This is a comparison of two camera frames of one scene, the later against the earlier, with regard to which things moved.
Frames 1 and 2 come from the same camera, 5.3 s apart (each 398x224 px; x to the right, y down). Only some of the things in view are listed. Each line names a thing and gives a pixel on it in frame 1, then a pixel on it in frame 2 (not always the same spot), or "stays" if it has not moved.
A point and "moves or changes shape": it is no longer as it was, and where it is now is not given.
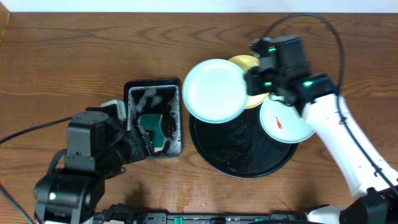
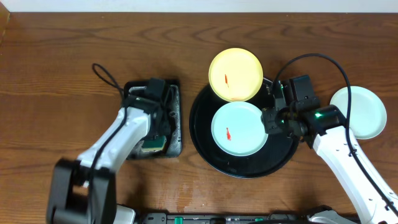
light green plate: x=282 y=122 moves or changes shape
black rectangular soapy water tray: x=161 y=96 stays
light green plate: x=214 y=91 to x=368 y=113
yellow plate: x=246 y=62 to x=236 y=74
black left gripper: x=142 y=140 to x=162 y=125
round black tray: x=239 y=148 stays
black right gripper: x=252 y=78 to x=268 y=119
